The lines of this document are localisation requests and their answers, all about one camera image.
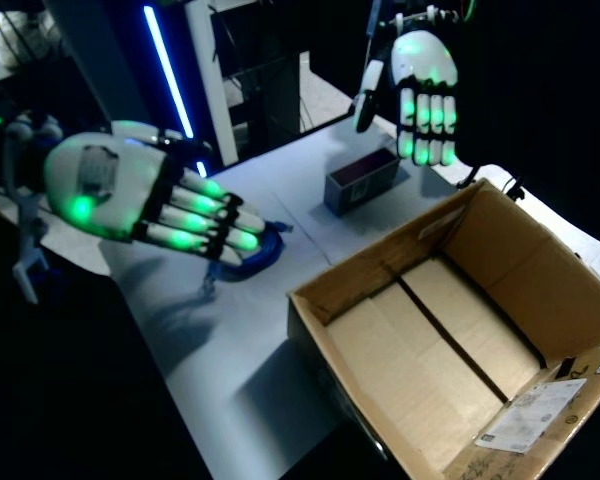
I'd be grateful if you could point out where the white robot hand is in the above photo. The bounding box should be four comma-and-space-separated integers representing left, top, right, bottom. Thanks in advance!
353, 29, 460, 166
43, 119, 269, 265

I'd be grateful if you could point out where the grey mouse box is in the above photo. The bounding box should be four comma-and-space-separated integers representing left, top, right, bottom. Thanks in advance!
323, 148, 400, 216

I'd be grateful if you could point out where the blue cable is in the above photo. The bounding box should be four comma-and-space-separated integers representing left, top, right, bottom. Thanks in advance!
199, 219, 295, 297

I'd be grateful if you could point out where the brown cardboard box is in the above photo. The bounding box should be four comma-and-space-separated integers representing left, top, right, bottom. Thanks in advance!
285, 178, 600, 480

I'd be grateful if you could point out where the blue-white LED light strip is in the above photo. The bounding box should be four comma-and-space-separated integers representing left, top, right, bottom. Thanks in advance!
143, 4, 209, 179

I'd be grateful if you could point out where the white bag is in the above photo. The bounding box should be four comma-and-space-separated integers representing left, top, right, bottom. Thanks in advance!
0, 9, 61, 69

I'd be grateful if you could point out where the white shipping label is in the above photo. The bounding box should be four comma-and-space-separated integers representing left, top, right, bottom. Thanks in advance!
474, 378, 588, 454

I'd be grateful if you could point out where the white upright post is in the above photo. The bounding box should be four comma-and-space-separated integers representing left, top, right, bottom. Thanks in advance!
184, 0, 242, 167

